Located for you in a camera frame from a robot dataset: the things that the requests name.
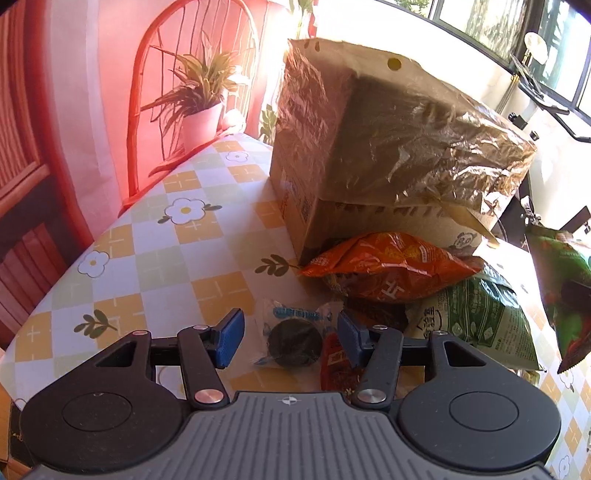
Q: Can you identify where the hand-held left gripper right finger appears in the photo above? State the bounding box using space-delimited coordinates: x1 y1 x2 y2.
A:
337 310 490 411

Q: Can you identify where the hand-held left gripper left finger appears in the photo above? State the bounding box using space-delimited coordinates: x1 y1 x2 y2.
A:
95 308 245 411

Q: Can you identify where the small red snack packet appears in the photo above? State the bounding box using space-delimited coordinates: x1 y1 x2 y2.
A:
320 330 370 393

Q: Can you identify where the clear round cookie packet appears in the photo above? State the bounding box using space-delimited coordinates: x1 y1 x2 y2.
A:
252 298 345 368

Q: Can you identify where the orange snack bag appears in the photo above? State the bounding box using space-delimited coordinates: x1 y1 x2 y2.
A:
299 232 483 303

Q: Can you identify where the green and white snack bag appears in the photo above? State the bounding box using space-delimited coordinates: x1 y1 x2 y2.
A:
404 265 546 372

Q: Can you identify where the brown cardboard box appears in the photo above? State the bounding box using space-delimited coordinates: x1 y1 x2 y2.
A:
269 38 539 266

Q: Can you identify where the green and red snack bag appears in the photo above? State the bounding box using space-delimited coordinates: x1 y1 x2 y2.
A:
524 224 591 374

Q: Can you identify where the checkered floral tablecloth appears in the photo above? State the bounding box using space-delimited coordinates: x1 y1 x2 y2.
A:
0 131 591 480

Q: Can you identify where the black metal stand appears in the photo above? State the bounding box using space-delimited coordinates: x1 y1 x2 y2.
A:
519 196 591 241

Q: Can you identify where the window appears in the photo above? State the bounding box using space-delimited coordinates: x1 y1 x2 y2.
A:
379 0 591 144

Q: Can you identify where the metal desk lamp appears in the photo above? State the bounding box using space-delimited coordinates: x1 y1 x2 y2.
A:
501 32 550 114

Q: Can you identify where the black metal frame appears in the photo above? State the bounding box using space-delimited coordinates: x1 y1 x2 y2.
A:
510 54 591 144

